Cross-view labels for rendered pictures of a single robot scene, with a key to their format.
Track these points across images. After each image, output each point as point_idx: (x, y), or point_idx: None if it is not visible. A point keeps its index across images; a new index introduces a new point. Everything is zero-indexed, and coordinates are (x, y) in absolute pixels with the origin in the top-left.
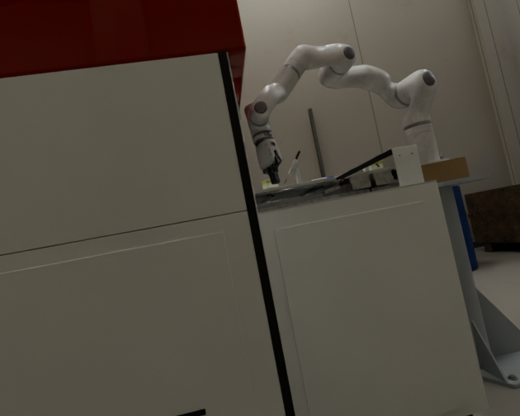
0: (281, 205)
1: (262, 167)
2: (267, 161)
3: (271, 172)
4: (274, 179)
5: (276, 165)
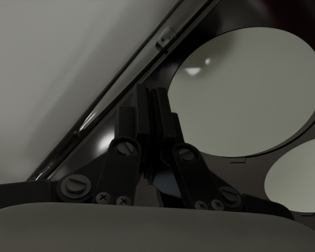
0: None
1: (266, 223)
2: (112, 249)
3: (140, 148)
4: (133, 107)
5: (44, 184)
